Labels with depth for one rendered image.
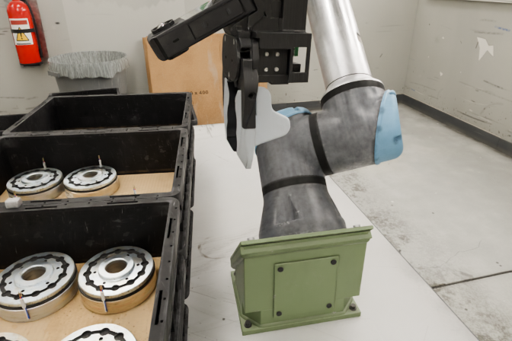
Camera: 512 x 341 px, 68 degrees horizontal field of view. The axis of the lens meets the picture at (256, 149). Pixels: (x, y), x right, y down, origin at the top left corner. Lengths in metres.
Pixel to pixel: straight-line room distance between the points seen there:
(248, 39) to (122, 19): 3.14
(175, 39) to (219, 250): 0.55
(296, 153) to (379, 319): 0.32
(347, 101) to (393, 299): 0.37
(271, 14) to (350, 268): 0.42
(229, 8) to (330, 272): 0.43
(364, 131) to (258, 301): 0.32
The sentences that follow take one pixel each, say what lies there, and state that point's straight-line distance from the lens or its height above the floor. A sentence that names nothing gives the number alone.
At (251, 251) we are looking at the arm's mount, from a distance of 0.58.
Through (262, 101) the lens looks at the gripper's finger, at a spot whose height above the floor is 1.11.
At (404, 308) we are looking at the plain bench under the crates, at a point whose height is 0.70.
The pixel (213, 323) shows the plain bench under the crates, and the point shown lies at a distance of 0.72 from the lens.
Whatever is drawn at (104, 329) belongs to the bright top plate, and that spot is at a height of 0.86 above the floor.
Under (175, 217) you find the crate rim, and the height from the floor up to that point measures 0.93.
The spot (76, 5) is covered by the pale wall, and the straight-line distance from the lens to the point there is 3.55.
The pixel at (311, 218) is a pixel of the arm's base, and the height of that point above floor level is 0.89.
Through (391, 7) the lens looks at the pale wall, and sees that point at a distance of 4.16.
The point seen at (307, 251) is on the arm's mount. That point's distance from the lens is 0.61.
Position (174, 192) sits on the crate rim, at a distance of 0.61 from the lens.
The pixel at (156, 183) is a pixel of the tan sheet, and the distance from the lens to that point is 0.86.
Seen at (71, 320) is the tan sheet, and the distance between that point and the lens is 0.59.
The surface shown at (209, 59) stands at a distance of 3.41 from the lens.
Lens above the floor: 1.24
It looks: 24 degrees down
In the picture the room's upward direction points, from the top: straight up
